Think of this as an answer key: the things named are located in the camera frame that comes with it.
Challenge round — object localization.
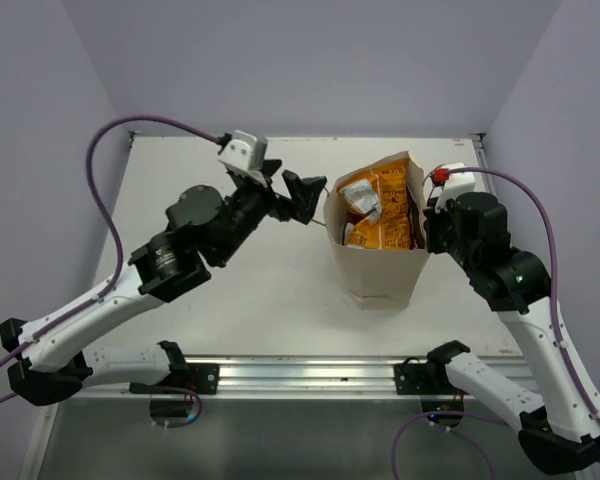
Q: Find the black base bracket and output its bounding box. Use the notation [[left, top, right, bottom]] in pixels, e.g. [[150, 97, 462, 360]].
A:
[[393, 357, 455, 395], [129, 363, 220, 395]]

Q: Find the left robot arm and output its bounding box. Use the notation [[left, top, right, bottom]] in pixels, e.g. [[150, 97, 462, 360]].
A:
[[0, 170, 326, 406]]

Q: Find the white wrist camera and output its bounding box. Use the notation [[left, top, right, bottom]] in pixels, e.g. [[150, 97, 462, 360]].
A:
[[218, 130, 282, 188], [429, 163, 476, 213]]

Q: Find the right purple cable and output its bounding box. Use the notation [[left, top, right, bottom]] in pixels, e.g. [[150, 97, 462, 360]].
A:
[[447, 166, 600, 474]]

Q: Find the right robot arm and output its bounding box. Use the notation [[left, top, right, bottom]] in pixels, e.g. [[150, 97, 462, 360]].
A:
[[424, 192, 600, 475]]

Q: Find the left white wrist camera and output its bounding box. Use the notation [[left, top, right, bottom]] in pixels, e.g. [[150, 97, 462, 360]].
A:
[[218, 130, 282, 188]]

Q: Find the left black base bracket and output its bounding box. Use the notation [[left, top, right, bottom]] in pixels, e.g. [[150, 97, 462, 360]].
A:
[[129, 363, 220, 395]]

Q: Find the purple cable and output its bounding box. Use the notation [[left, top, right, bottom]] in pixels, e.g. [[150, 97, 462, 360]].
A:
[[447, 166, 600, 474], [0, 115, 229, 416]]

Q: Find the orange snack bag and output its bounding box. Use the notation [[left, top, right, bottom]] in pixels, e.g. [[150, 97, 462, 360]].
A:
[[337, 156, 416, 251]]

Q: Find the beige paper bag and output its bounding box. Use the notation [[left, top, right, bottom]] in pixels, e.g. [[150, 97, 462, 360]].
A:
[[323, 151, 429, 310]]

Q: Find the aluminium mounting rail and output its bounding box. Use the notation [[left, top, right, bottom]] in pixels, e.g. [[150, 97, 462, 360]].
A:
[[74, 355, 536, 401]]

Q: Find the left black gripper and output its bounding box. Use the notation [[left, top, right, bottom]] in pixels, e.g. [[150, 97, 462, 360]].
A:
[[211, 158, 325, 265]]

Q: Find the right black base bracket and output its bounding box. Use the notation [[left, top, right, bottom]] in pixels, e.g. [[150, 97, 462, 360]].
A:
[[393, 357, 455, 395]]

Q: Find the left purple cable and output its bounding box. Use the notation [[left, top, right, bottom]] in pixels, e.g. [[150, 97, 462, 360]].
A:
[[0, 115, 229, 416]]

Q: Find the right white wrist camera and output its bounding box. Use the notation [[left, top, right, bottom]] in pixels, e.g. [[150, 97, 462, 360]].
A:
[[429, 163, 476, 213]]

